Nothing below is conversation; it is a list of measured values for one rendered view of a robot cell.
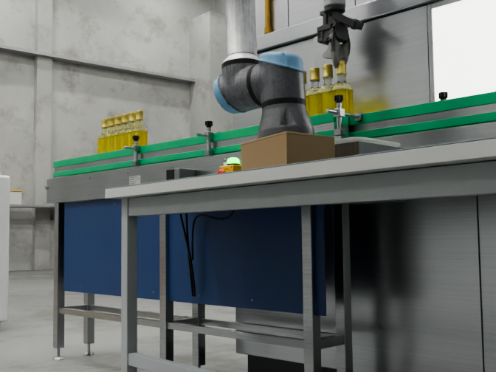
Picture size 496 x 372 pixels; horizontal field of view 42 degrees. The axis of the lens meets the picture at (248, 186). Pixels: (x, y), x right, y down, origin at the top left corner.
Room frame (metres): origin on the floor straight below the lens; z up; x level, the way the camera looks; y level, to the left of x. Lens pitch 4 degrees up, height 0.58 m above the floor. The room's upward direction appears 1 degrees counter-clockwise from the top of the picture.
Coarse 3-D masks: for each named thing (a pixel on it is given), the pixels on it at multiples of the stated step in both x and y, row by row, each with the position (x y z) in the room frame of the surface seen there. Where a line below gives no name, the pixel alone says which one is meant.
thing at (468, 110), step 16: (480, 96) 1.78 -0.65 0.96; (384, 112) 2.00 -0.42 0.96; (400, 112) 1.96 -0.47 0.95; (416, 112) 1.92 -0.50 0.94; (432, 112) 1.89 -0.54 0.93; (448, 112) 1.86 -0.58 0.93; (464, 112) 1.82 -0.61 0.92; (480, 112) 1.79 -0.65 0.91; (352, 128) 2.09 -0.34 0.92; (368, 128) 2.05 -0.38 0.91; (384, 128) 2.00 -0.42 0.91; (400, 128) 1.96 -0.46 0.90; (416, 128) 1.93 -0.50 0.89; (432, 128) 1.89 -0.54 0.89
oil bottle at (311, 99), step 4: (312, 88) 2.23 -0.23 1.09; (316, 88) 2.22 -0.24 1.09; (308, 92) 2.24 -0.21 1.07; (312, 92) 2.22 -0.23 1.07; (316, 92) 2.21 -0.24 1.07; (308, 96) 2.24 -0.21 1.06; (312, 96) 2.22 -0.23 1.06; (316, 96) 2.21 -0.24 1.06; (308, 100) 2.24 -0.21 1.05; (312, 100) 2.22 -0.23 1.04; (316, 100) 2.21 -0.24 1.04; (308, 104) 2.24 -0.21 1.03; (312, 104) 2.22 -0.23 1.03; (316, 104) 2.21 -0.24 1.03; (308, 108) 2.24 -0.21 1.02; (312, 108) 2.22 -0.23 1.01; (316, 108) 2.21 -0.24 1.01; (308, 112) 2.24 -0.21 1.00; (312, 112) 2.22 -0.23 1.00; (316, 112) 2.21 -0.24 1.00
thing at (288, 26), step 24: (264, 0) 2.62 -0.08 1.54; (288, 0) 2.53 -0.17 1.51; (312, 0) 2.44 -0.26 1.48; (360, 0) 2.29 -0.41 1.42; (384, 0) 2.19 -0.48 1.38; (408, 0) 2.13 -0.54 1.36; (432, 0) 2.07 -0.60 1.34; (264, 24) 2.62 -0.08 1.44; (288, 24) 2.53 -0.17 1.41; (312, 24) 2.41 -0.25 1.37; (264, 48) 2.59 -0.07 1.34; (288, 48) 2.53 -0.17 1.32; (312, 48) 2.44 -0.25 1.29; (240, 120) 2.72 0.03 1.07
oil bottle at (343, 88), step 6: (336, 84) 2.15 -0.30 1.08; (342, 84) 2.13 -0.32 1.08; (348, 84) 2.15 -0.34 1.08; (336, 90) 2.15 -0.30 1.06; (342, 90) 2.13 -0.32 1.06; (348, 90) 2.15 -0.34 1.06; (348, 96) 2.15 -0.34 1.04; (342, 102) 2.13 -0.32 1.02; (348, 102) 2.15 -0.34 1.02; (348, 108) 2.14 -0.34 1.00
